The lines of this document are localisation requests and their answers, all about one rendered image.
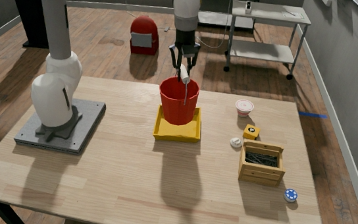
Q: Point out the wooden crate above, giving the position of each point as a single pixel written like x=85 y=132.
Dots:
x=256 y=169

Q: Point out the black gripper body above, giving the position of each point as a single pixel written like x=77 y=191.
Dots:
x=184 y=37

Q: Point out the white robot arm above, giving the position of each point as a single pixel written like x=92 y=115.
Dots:
x=52 y=92

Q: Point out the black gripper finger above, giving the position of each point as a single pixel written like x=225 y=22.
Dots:
x=179 y=60
x=194 y=59

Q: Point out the yellow shallow tray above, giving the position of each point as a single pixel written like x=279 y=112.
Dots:
x=182 y=133

